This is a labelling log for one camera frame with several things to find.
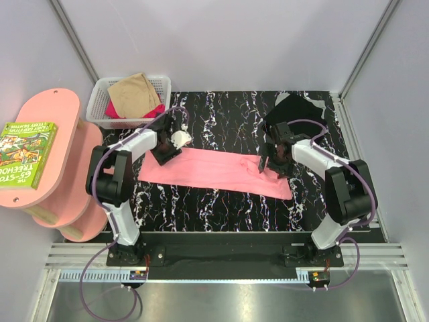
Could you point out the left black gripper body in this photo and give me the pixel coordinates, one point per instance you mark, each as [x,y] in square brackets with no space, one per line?
[163,153]

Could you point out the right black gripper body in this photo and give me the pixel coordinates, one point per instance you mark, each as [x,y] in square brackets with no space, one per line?
[283,166]

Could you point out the light pink t shirt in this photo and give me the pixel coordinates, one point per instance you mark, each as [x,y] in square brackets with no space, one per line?
[209,169]

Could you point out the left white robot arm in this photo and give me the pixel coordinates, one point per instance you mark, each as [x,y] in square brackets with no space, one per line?
[110,179]

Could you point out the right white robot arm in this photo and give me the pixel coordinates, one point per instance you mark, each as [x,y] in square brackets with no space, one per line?
[350,198]

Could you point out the folded black t shirt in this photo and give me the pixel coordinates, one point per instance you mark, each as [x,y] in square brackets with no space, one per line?
[293,107]

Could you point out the black marbled table mat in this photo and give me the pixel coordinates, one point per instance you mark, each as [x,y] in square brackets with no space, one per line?
[228,121]

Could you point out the beige t shirt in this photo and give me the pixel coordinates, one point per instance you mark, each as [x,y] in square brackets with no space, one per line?
[133,96]

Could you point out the white plastic basket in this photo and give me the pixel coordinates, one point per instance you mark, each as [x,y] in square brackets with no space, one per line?
[95,111]

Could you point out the magenta t shirt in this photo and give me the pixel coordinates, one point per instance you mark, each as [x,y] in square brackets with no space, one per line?
[111,112]

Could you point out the pink tiered shelf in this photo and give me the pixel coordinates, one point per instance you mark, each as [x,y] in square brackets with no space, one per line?
[61,201]

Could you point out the green book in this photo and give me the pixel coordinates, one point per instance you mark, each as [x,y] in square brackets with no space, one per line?
[25,148]

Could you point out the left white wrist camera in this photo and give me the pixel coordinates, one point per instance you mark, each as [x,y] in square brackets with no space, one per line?
[181,137]

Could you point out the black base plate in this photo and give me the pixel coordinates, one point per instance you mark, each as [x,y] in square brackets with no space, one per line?
[228,256]

